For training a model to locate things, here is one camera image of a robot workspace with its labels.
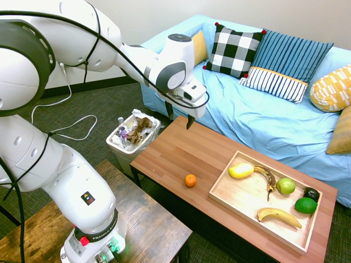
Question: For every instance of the yellow white patterned pillow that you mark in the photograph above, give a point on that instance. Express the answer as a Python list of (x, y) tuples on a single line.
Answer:
[(331, 89)]

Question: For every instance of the green lime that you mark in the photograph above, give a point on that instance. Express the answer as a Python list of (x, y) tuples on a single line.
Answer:
[(305, 205)]

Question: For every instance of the white trash bin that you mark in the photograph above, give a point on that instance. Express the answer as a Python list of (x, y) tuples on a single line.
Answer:
[(129, 156)]

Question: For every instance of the browned overripe banana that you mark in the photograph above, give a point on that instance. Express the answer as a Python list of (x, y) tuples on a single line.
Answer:
[(270, 178)]

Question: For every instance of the white navy striped pillow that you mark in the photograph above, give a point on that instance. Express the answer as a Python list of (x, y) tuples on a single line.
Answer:
[(274, 83)]

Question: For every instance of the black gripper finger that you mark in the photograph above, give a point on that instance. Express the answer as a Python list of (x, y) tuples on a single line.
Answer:
[(170, 109), (190, 122)]

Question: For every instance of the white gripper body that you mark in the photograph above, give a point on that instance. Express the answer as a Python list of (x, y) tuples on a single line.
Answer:
[(198, 108)]

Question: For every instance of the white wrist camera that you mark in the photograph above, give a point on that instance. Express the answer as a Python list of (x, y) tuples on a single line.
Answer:
[(193, 89)]

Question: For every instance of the dark rustic wooden table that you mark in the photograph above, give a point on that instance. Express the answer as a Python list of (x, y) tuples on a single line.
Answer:
[(153, 219)]

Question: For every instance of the clear plastic bottle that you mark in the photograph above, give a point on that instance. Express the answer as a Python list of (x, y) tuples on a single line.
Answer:
[(121, 128)]

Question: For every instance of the yellow banana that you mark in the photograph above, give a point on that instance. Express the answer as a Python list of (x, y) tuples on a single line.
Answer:
[(277, 215)]

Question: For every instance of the crumpled brown paper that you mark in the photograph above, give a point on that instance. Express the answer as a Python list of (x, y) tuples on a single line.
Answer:
[(140, 128)]

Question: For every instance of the mustard woven pillow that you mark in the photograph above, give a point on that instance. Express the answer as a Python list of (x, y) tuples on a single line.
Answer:
[(341, 131)]

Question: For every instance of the black white checkered pillow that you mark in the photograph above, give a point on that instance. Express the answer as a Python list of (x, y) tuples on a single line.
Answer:
[(233, 50)]

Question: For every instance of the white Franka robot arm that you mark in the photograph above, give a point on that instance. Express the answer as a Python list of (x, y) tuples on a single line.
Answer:
[(68, 175)]

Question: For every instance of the light wooden tray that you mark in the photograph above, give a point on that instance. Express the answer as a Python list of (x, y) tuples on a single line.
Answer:
[(246, 197)]

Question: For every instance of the green apple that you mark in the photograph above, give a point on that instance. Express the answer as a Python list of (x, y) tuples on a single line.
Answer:
[(285, 185)]

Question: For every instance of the blue striped pillow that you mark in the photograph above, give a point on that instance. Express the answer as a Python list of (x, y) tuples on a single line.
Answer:
[(290, 52)]

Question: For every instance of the dark avocado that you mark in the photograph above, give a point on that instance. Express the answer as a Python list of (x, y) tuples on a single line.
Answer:
[(312, 194)]

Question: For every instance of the sofa with light blue cover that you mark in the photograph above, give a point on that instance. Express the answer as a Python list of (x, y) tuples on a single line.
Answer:
[(260, 117)]

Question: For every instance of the reddish wooden coffee table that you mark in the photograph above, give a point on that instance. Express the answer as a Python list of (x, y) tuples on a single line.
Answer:
[(175, 159)]

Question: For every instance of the orange tangerine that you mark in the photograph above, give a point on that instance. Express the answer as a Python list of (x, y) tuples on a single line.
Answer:
[(190, 180)]

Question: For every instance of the plain yellow pillow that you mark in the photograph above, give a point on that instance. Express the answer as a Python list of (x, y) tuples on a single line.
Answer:
[(199, 48)]

